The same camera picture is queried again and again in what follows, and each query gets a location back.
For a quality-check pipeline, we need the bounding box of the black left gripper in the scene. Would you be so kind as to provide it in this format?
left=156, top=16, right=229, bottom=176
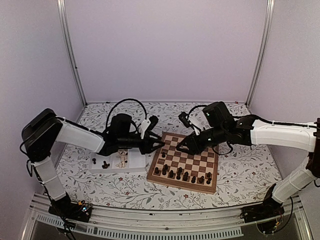
left=117, top=132, right=166, bottom=155

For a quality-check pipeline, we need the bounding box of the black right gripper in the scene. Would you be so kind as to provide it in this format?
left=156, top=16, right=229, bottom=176
left=175, top=125, right=227, bottom=156

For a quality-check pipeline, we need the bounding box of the white plastic compartment tray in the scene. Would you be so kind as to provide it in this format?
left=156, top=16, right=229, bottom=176
left=88, top=148, right=147, bottom=174

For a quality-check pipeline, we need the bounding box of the wooden chess board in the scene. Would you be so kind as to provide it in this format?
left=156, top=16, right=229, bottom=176
left=146, top=132, right=219, bottom=195

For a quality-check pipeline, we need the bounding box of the dark rook chess piece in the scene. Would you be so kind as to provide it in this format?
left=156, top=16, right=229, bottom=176
left=206, top=177, right=212, bottom=185

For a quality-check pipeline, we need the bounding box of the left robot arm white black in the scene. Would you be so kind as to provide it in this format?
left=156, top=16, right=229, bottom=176
left=21, top=108, right=165, bottom=217

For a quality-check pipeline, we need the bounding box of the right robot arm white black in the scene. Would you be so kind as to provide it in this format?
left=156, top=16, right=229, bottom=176
left=176, top=101, right=320, bottom=218

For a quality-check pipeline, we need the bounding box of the pile of light chess pieces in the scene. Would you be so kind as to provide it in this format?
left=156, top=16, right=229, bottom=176
left=115, top=149, right=129, bottom=169

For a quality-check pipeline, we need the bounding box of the pile of dark chess pieces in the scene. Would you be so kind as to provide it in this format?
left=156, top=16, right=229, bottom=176
left=92, top=158, right=110, bottom=169

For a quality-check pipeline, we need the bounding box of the floral patterned table cloth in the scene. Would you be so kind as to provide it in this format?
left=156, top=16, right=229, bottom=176
left=56, top=101, right=282, bottom=210

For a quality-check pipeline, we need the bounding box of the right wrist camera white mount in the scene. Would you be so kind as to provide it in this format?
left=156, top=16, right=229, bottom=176
left=178, top=111, right=203, bottom=136

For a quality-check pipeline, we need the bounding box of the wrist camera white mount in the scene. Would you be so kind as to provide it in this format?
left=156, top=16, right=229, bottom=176
left=138, top=115, right=159, bottom=139
left=178, top=111, right=203, bottom=136

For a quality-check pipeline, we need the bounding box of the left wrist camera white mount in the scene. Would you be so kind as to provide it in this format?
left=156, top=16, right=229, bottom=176
left=138, top=115, right=159, bottom=139

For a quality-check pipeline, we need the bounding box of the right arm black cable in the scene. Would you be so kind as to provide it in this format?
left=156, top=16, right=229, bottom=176
left=187, top=104, right=208, bottom=123

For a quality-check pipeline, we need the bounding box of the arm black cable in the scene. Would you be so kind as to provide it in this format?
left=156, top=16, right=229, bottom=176
left=187, top=104, right=208, bottom=123
left=104, top=98, right=149, bottom=131

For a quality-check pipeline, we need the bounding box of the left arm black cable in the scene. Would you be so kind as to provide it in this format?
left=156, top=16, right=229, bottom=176
left=104, top=98, right=149, bottom=131

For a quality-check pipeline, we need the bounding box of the front aluminium rail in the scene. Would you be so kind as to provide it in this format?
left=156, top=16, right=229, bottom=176
left=22, top=192, right=313, bottom=240

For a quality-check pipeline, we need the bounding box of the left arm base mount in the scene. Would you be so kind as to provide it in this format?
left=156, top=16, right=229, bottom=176
left=48, top=195, right=93, bottom=223

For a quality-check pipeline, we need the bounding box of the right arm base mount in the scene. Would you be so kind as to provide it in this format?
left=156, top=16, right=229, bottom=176
left=239, top=184, right=285, bottom=235

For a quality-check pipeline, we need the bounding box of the right aluminium frame post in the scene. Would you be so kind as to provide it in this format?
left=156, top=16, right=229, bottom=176
left=245, top=0, right=275, bottom=108

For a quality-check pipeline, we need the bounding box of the aluminium frame post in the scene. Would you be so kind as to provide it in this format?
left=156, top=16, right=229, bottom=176
left=245, top=0, right=275, bottom=108
left=56, top=0, right=88, bottom=107

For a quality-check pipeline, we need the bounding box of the left aluminium frame post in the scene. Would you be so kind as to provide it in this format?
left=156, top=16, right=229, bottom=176
left=56, top=0, right=88, bottom=107

